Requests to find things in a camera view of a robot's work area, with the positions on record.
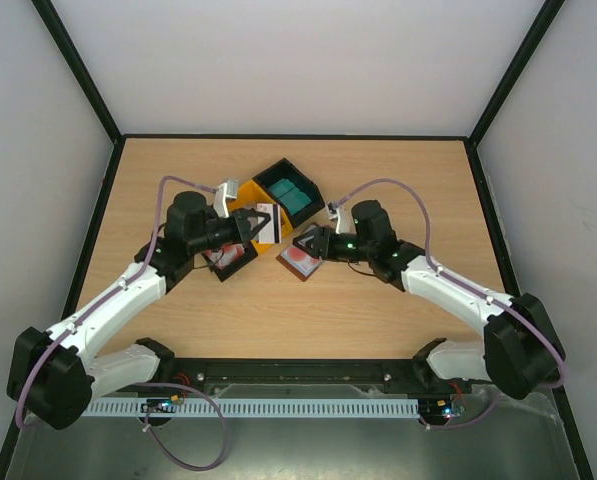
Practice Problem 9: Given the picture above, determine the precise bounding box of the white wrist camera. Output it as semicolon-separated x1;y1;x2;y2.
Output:
326;202;352;234
213;179;239;218

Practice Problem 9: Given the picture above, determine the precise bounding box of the black cage frame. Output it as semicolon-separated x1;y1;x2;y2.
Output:
0;0;597;480

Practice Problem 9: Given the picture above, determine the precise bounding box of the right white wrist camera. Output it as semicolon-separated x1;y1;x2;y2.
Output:
326;202;352;234

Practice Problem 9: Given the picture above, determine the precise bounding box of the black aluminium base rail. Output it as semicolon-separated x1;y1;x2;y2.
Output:
27;354;562;396

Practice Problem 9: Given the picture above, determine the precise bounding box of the stack of red-white cards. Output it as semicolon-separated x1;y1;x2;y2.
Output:
207;244;245;270

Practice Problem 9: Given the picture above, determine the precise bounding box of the white card with magnetic stripe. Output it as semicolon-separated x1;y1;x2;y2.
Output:
256;203;282;245

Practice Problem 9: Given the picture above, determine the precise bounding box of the black bin with teal cards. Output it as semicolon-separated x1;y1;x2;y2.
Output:
253;158;325;228

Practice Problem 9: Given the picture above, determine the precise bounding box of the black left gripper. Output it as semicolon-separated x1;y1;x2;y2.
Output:
189;208;270;255

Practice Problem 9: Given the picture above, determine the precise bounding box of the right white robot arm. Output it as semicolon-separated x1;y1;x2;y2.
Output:
293;200;565;399

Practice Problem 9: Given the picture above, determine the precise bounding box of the red-white credit card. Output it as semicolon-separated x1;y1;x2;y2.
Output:
281;246;322;278

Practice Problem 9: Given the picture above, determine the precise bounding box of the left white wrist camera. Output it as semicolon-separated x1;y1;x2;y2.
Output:
213;179;239;218

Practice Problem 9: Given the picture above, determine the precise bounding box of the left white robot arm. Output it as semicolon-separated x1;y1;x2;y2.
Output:
7;191;272;430

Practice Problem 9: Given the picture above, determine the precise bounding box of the brown leather card holder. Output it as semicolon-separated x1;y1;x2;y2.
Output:
276;241;324;282

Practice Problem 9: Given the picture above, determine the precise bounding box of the light blue slotted cable duct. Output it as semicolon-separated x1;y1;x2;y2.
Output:
83;397;419;419

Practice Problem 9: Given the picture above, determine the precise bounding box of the stack of teal cards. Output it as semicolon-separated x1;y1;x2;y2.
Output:
269;178;311;215

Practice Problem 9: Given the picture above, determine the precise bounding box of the black bin with red cards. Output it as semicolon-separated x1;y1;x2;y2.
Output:
201;242;258;282

